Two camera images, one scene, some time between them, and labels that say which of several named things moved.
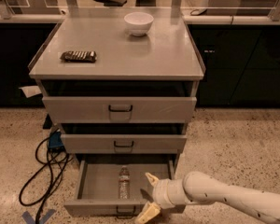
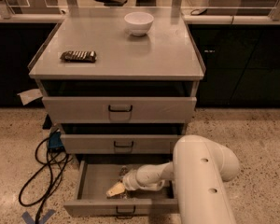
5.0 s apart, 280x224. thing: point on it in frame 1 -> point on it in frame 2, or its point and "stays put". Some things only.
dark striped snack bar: [78, 56] stays put
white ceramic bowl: [138, 23] stays put
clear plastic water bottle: [124, 183] stays put
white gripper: [160, 192] -> [130, 181]
